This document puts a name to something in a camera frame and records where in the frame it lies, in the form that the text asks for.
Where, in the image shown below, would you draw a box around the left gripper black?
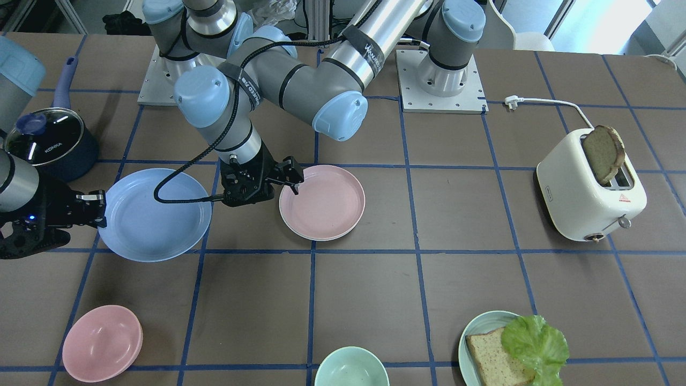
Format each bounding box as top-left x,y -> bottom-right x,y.
220,143 -> 304,207

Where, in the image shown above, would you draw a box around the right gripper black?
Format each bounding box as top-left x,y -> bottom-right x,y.
1,177 -> 107,259

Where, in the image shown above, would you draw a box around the pink plate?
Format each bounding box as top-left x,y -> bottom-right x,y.
279,165 -> 367,241

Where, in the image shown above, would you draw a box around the blue plate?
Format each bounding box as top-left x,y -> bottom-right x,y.
100,168 -> 212,262

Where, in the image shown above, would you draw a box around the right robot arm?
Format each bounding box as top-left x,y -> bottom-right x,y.
2,38 -> 223,262

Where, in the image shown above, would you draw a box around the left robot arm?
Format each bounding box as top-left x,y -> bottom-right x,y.
174,1 -> 487,207

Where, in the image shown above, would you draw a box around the dark blue saucepan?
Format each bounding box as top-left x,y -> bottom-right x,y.
2,57 -> 100,183

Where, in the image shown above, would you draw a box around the glass saucepan lid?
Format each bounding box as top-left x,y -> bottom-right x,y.
3,107 -> 86,166

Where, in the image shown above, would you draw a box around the pink bowl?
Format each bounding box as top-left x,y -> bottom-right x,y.
62,305 -> 144,383

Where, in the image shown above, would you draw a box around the mint green bowl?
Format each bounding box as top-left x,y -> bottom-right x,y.
314,346 -> 390,385

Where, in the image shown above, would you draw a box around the mint green plate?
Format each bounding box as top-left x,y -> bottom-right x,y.
457,310 -> 519,385

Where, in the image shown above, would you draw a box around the bread slice on plate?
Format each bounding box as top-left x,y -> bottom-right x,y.
466,327 -> 535,385

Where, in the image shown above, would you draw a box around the green lettuce leaf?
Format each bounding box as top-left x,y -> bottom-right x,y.
501,315 -> 569,385

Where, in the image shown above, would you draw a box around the white toaster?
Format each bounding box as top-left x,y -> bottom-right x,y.
534,129 -> 647,242

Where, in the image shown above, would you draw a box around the toast slice in toaster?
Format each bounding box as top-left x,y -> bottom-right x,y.
581,125 -> 627,185

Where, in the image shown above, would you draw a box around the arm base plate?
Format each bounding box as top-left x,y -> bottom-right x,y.
396,49 -> 488,114
137,46 -> 193,107

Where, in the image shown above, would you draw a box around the white toaster power cable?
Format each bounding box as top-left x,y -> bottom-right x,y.
505,95 -> 594,129

